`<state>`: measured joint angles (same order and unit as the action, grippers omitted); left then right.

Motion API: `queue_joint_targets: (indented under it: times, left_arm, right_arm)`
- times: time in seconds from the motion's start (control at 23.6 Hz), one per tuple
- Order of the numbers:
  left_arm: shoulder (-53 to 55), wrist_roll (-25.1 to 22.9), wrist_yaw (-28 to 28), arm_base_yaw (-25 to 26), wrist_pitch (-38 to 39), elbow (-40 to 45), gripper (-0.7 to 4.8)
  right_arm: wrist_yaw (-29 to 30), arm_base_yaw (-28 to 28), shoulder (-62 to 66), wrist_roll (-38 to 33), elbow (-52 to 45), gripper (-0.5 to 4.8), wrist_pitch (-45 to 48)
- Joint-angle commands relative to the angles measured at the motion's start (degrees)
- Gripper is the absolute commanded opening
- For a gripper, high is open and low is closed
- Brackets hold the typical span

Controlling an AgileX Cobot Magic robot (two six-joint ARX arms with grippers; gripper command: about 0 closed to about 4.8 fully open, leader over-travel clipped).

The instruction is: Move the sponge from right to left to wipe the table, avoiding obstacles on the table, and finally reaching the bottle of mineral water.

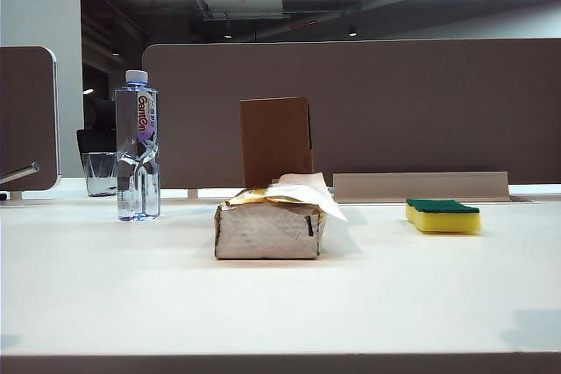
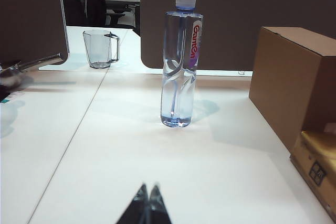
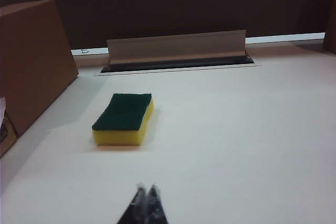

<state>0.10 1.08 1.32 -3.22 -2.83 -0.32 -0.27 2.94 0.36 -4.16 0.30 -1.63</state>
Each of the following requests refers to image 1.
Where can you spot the yellow sponge with green pad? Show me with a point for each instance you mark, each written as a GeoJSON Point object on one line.
{"type": "Point", "coordinates": [442, 221]}

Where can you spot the wide brown cardboard box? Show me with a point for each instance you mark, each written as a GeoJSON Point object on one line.
{"type": "Point", "coordinates": [274, 137]}

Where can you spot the small brown desk partition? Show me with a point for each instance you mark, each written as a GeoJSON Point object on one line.
{"type": "Point", "coordinates": [26, 120]}

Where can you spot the clear drinking glass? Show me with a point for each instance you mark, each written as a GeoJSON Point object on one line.
{"type": "Point", "coordinates": [98, 177]}

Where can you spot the silver metal rod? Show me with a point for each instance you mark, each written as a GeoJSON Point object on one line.
{"type": "Point", "coordinates": [19, 172]}

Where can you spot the gold tissue pack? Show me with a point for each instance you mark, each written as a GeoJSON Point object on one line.
{"type": "Point", "coordinates": [263, 234]}

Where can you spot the clear plastic water bottle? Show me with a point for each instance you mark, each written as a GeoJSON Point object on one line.
{"type": "Point", "coordinates": [137, 159]}

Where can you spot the black office chair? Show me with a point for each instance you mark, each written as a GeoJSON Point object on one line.
{"type": "Point", "coordinates": [98, 129]}

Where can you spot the large brown desk partition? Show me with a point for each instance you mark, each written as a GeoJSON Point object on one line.
{"type": "Point", "coordinates": [416, 107]}

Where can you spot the white tissue sheet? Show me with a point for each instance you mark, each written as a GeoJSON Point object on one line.
{"type": "Point", "coordinates": [311, 192]}

